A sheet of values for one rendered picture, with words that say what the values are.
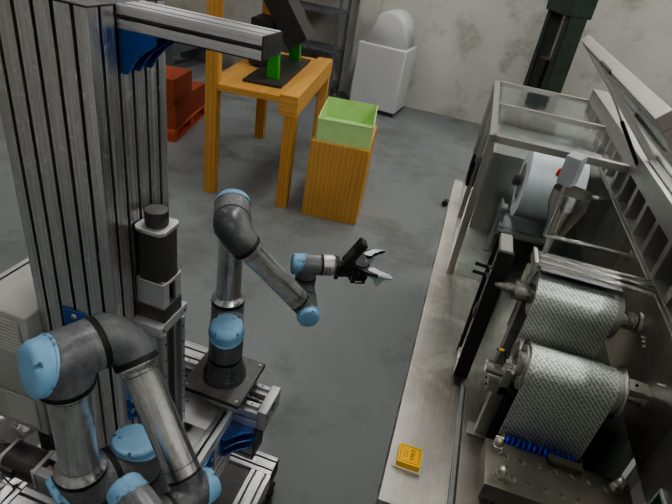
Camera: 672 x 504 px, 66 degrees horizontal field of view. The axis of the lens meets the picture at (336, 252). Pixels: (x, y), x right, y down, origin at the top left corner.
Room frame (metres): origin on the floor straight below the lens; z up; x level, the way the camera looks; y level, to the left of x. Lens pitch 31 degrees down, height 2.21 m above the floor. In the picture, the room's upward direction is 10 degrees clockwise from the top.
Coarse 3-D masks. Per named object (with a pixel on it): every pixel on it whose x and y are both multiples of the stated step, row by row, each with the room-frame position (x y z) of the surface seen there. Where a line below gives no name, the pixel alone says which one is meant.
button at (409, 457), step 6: (402, 444) 1.07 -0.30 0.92; (402, 450) 1.05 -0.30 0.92; (408, 450) 1.05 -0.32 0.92; (414, 450) 1.05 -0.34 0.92; (420, 450) 1.06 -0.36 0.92; (402, 456) 1.02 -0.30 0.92; (408, 456) 1.03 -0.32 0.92; (414, 456) 1.03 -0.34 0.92; (420, 456) 1.04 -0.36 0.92; (396, 462) 1.01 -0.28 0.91; (402, 462) 1.01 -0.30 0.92; (408, 462) 1.01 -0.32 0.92; (414, 462) 1.01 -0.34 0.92; (420, 462) 1.02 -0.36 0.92; (408, 468) 1.00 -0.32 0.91; (414, 468) 1.00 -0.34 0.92
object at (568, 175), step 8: (576, 152) 1.71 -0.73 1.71; (568, 160) 1.66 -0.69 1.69; (576, 160) 1.65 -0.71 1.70; (584, 160) 1.67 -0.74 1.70; (560, 168) 1.70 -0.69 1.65; (568, 168) 1.66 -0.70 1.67; (576, 168) 1.64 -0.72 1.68; (560, 176) 1.66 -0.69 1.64; (568, 176) 1.65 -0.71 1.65; (576, 176) 1.65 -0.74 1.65; (568, 184) 1.64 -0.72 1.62
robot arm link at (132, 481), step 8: (136, 472) 0.63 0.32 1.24; (120, 480) 0.59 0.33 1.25; (128, 480) 0.60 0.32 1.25; (136, 480) 0.60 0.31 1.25; (144, 480) 0.61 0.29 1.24; (112, 488) 0.58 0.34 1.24; (120, 488) 0.58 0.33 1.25; (128, 488) 0.58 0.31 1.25; (136, 488) 0.58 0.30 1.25; (144, 488) 0.59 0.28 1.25; (112, 496) 0.57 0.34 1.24; (120, 496) 0.57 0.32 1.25; (128, 496) 0.57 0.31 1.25; (136, 496) 0.57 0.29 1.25; (144, 496) 0.57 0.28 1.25; (152, 496) 0.58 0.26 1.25
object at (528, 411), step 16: (528, 400) 1.08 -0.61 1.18; (544, 400) 1.07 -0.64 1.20; (512, 416) 1.08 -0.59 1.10; (528, 416) 1.08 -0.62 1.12; (544, 416) 1.07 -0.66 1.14; (560, 416) 1.06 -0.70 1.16; (576, 416) 1.05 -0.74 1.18; (592, 416) 1.05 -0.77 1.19; (512, 432) 1.08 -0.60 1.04; (528, 432) 1.07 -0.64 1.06; (544, 432) 1.07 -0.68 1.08; (560, 432) 1.06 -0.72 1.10; (576, 432) 1.05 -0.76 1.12; (592, 432) 1.04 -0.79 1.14; (560, 448) 1.05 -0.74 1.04; (576, 448) 1.05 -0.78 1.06
